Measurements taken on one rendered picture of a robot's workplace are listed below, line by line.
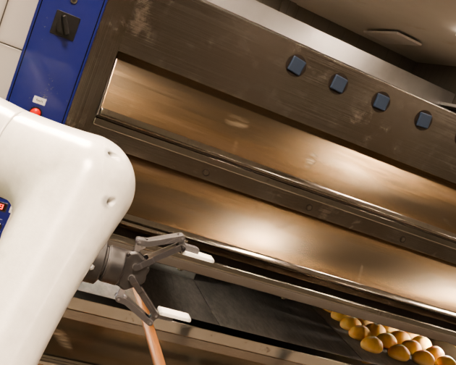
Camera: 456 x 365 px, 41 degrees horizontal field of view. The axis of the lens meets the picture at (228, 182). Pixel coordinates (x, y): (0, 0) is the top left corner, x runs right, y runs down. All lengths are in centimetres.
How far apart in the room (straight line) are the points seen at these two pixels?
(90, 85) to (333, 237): 91
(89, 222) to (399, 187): 150
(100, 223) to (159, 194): 109
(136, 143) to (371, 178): 77
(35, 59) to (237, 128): 59
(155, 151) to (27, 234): 110
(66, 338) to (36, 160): 125
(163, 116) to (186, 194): 25
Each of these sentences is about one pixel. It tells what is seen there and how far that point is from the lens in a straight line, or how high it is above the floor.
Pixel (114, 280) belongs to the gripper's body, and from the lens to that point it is 123.
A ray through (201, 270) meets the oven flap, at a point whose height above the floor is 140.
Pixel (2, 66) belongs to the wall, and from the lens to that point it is 171.
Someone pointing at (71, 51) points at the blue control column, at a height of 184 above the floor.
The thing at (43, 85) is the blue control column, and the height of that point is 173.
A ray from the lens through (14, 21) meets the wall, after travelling 171.
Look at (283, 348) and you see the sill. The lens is 210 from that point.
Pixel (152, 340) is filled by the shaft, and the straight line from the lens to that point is 169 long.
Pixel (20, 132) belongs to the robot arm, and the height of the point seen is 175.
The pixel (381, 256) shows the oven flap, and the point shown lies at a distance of 214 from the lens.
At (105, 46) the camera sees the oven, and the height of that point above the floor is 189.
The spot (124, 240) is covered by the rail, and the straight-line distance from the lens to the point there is 166.
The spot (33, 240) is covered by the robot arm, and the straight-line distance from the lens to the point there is 69.
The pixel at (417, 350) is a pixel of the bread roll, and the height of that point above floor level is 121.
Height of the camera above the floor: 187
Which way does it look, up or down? 7 degrees down
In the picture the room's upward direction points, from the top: 21 degrees clockwise
